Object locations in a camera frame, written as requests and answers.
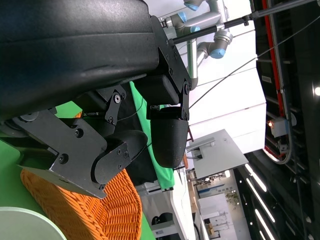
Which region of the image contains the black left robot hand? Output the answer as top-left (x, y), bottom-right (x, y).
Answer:
top-left (0, 0), bottom-right (193, 200)

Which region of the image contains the grey-green bowl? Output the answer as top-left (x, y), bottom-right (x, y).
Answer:
top-left (0, 206), bottom-right (66, 240)

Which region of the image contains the orange wicker basket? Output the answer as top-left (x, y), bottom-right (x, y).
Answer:
top-left (19, 111), bottom-right (143, 240)

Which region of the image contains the green tablecloth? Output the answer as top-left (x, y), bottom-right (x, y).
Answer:
top-left (0, 103), bottom-right (156, 240)

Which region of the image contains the green printed cloth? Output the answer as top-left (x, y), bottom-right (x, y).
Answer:
top-left (129, 81), bottom-right (175, 192)

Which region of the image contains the grey flat monitor panel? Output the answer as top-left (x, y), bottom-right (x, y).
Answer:
top-left (186, 128), bottom-right (247, 180)

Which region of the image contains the white box with orange light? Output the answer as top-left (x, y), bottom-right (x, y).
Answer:
top-left (266, 116), bottom-right (289, 139)

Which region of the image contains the thin black wire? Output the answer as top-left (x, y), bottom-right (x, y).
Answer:
top-left (188, 14), bottom-right (320, 111)

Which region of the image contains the red curved rail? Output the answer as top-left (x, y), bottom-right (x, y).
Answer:
top-left (262, 0), bottom-right (286, 118)

